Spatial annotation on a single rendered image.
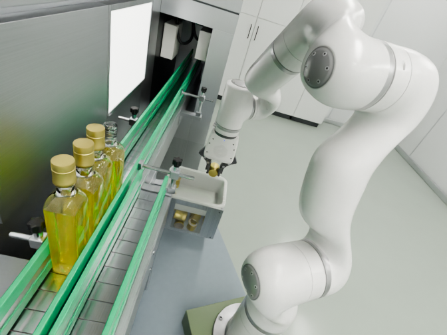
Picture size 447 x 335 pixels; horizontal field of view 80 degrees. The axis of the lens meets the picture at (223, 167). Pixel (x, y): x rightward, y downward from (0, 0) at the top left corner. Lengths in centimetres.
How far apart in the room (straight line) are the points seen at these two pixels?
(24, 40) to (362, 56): 52
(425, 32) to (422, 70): 499
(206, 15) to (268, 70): 90
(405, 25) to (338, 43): 492
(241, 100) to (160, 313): 70
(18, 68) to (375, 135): 59
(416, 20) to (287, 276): 505
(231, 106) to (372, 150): 43
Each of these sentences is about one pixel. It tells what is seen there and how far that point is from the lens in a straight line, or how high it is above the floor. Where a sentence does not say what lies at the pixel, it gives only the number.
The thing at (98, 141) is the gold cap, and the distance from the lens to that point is 58.
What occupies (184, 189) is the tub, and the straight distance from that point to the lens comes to 105.
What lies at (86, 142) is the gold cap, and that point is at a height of 133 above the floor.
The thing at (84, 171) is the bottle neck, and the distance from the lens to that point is 56.
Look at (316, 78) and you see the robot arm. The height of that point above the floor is 156.
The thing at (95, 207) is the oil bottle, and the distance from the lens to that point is 60.
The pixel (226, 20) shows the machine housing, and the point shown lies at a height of 146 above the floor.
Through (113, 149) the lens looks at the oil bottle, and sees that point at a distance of 65.
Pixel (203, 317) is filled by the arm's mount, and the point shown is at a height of 82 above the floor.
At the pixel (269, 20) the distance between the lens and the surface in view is 427.
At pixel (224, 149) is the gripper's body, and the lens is 87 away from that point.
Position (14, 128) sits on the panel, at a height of 132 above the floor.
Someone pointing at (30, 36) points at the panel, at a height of 146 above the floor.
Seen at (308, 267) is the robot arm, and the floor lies 124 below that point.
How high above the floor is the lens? 163
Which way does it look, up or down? 34 degrees down
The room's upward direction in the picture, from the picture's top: 19 degrees clockwise
